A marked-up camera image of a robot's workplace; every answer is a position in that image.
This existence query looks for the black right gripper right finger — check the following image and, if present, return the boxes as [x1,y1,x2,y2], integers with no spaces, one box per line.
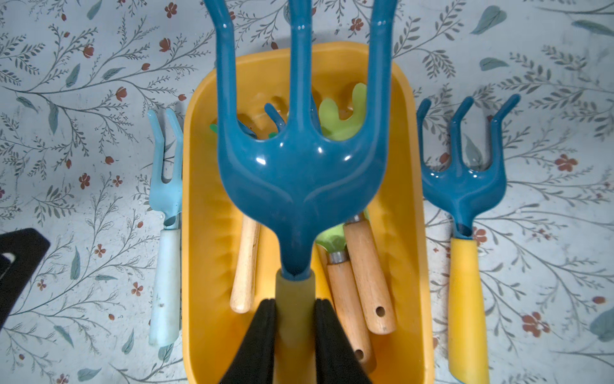
[314,299,371,384]

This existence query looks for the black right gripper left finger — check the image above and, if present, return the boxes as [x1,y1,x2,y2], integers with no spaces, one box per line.
[220,299,277,384]

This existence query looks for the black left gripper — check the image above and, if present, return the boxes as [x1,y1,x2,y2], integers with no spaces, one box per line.
[1,228,51,327]

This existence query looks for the green rake wooden handle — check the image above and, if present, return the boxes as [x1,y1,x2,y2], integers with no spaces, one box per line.
[230,214,261,314]

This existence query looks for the light blue hand rake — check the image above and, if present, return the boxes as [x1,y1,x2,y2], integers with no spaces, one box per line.
[147,108,183,347]

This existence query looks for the blue rake yellow handle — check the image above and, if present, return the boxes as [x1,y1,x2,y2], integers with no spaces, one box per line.
[421,94,521,383]
[237,98,322,141]
[203,0,399,356]

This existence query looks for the yellow plastic storage box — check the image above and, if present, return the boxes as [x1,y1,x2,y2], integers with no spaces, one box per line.
[182,49,434,383]

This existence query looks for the lime rake wooden handle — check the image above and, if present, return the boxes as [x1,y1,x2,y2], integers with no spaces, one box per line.
[316,83,396,334]
[315,224,377,374]

